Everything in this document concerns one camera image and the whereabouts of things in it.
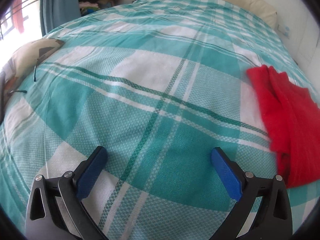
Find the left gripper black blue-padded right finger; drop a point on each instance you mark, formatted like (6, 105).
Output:
(273, 219)

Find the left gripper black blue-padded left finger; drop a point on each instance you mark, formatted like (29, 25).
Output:
(44, 219)

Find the red sweater with white rabbit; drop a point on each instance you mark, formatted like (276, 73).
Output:
(291, 119)

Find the black smartphone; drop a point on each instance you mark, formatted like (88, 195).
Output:
(2, 84)

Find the beige patterned pillow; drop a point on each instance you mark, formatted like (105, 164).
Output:
(25, 59)

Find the white wardrobe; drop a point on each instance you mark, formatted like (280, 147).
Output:
(307, 55)

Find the teal white plaid bedsheet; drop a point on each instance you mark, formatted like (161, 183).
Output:
(159, 84)

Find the red hanging garment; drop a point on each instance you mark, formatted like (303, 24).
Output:
(17, 16)

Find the blue curtain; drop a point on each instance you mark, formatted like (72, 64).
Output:
(54, 13)

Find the white wall socket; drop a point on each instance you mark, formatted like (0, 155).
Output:
(284, 30)

